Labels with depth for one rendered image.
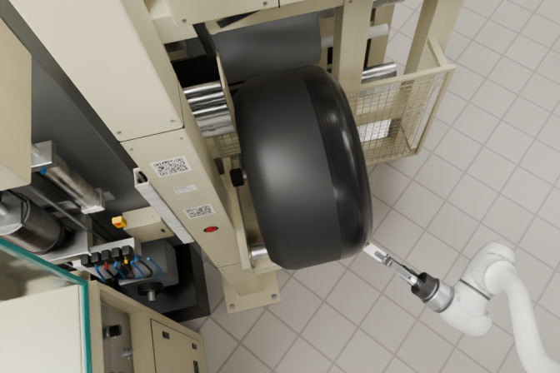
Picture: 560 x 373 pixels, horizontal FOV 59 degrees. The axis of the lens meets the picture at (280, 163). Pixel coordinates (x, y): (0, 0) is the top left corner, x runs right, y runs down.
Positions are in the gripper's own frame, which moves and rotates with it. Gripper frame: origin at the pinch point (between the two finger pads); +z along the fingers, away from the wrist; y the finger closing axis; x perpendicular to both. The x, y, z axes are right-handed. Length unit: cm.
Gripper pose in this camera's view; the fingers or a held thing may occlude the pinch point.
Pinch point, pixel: (374, 251)
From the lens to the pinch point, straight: 150.9
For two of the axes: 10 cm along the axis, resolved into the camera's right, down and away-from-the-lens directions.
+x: 5.7, -8.2, -0.3
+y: -0.5, -0.7, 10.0
